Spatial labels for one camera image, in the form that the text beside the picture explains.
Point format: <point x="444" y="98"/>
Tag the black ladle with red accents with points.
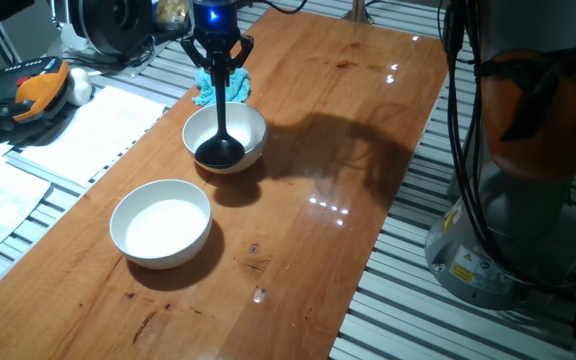
<point x="220" y="150"/>

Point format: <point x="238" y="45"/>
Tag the white ceramic bowl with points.
<point x="163" y="230"/>
<point x="248" y="125"/>

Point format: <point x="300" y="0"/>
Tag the orange black teach pendant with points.
<point x="43" y="90"/>

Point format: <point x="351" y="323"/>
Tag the aluminium frame post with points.
<point x="358" y="10"/>

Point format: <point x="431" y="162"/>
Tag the glossy wooden board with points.
<point x="318" y="150"/>

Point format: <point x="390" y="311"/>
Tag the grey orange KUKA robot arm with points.
<point x="538" y="115"/>

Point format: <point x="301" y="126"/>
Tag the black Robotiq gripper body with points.
<point x="215" y="27"/>

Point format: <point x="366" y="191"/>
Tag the teal terry cloth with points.
<point x="240" y="87"/>

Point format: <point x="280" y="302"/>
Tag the white computer mouse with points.
<point x="80" y="87"/>

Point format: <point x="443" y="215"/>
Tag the yellow snack packet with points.
<point x="170" y="15"/>

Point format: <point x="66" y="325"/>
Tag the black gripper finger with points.
<point x="199" y="55"/>
<point x="238" y="55"/>

